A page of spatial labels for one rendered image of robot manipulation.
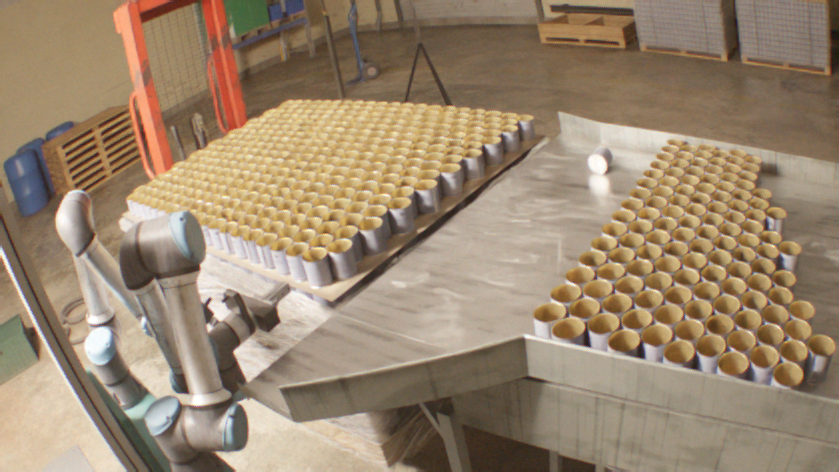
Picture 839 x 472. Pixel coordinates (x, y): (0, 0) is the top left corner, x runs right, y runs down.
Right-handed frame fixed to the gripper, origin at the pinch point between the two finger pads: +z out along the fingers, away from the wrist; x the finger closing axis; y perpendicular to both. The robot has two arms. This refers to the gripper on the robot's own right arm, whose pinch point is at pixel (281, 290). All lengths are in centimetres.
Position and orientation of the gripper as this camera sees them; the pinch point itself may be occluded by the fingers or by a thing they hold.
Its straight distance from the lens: 162.1
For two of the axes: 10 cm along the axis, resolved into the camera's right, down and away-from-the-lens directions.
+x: 8.3, 1.5, -5.4
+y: 1.6, 8.6, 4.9
